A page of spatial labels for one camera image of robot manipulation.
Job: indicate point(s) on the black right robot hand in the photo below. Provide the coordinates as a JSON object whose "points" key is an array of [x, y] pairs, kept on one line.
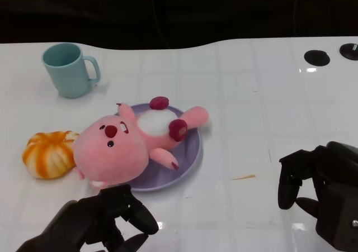
{"points": [[338, 185]]}

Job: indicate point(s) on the pink plush beaver doll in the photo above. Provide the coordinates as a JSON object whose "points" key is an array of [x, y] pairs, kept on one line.
{"points": [[112, 154]]}

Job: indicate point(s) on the teal plastic mug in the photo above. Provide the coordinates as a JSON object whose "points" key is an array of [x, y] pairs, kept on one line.
{"points": [[70, 73]]}

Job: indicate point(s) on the lavender plastic plate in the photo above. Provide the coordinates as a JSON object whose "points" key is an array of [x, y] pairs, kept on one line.
{"points": [[187, 154]]}

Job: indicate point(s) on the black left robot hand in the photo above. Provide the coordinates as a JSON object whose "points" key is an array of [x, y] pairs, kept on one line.
{"points": [[89, 221]]}

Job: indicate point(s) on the black round table grommet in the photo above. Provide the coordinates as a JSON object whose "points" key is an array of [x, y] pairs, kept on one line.
{"points": [[349, 51], [316, 57]]}

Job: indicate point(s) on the orange white pumpkin toy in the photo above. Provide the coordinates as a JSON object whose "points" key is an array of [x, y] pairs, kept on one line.
{"points": [[47, 157]]}

